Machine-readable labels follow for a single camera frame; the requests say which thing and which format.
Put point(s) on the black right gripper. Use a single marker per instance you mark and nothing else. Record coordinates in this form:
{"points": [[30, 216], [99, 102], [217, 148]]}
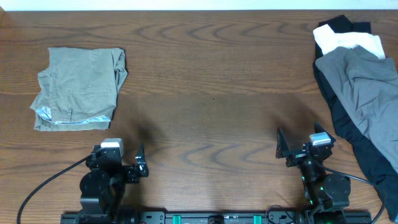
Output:
{"points": [[296, 157]]}

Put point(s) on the white shirt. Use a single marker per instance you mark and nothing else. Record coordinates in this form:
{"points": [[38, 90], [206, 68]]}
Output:
{"points": [[328, 41]]}

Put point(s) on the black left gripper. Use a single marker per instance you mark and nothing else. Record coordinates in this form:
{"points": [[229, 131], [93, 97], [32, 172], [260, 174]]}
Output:
{"points": [[125, 171]]}

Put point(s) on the dark grey garment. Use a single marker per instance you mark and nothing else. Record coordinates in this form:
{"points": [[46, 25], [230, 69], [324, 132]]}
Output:
{"points": [[367, 88]]}

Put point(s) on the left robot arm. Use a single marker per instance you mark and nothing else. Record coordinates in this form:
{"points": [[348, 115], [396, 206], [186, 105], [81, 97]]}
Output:
{"points": [[103, 188]]}

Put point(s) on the black garment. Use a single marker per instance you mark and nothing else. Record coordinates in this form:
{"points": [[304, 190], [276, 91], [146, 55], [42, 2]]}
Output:
{"points": [[373, 164]]}

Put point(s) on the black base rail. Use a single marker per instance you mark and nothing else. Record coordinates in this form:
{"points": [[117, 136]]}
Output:
{"points": [[273, 215]]}

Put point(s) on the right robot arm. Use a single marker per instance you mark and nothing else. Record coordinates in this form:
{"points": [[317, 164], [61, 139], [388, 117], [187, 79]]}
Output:
{"points": [[328, 194]]}

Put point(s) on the khaki grey shorts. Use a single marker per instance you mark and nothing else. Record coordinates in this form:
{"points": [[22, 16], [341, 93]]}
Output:
{"points": [[79, 89]]}

